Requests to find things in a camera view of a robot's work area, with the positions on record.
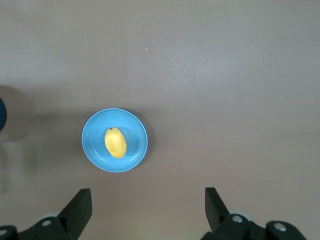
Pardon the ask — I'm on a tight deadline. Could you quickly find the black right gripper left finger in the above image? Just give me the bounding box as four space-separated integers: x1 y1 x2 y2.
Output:
0 188 92 240

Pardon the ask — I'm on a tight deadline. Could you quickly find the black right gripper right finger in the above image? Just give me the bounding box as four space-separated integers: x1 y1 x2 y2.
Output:
201 186 308 240

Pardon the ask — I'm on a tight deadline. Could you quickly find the yellow potato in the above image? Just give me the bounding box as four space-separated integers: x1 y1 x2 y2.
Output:
104 127 128 159

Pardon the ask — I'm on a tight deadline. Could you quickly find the blue round plate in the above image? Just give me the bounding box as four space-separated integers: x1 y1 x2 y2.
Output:
81 108 149 173

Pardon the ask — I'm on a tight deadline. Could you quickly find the brown table cloth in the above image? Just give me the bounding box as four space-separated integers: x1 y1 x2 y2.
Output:
0 0 320 240

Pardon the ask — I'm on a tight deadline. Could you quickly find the black pot with blue handle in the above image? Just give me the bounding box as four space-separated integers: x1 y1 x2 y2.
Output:
0 96 8 132

